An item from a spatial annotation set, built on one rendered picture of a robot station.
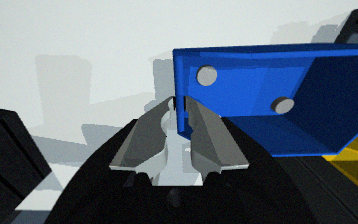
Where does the yellow open bin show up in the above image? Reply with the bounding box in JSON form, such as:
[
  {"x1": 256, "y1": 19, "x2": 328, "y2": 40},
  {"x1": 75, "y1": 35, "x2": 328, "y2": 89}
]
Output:
[{"x1": 322, "y1": 137, "x2": 358, "y2": 185}]

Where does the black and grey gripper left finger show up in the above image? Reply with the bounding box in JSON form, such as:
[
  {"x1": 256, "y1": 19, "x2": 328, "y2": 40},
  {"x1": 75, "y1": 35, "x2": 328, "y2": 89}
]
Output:
[{"x1": 43, "y1": 96, "x2": 176, "y2": 224}]

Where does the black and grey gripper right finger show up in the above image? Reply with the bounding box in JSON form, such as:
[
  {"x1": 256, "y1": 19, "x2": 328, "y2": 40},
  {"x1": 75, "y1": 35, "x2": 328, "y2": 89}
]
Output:
[{"x1": 184, "y1": 95, "x2": 319, "y2": 224}]

